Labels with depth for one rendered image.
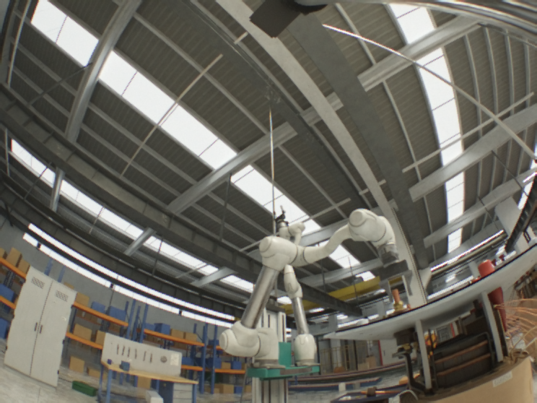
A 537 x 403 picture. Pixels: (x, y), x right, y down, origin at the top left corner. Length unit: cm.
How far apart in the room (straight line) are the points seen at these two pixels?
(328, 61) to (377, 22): 650
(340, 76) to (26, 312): 636
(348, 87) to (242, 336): 362
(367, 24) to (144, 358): 1198
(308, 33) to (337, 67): 70
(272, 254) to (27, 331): 423
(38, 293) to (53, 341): 83
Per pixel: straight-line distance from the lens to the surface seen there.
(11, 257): 825
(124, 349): 510
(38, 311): 458
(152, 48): 1007
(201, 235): 766
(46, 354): 461
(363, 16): 966
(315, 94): 771
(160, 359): 539
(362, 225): 88
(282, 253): 123
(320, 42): 359
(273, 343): 148
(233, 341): 132
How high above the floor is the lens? 127
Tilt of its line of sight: 42 degrees up
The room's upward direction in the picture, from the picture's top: 1 degrees counter-clockwise
